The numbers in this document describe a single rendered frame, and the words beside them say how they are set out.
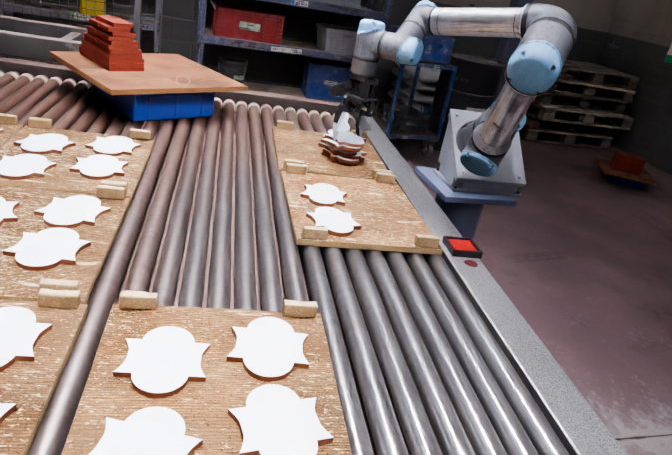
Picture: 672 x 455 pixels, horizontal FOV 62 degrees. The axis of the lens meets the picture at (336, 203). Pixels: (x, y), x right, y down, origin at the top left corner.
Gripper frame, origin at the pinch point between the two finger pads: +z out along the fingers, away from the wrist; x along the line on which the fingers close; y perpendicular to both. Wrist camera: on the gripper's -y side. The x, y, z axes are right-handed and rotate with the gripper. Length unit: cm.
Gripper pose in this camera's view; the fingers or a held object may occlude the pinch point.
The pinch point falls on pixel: (345, 136)
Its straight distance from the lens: 175.8
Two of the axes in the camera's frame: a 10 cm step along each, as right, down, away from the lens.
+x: 7.3, -1.5, 6.6
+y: 6.6, 4.0, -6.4
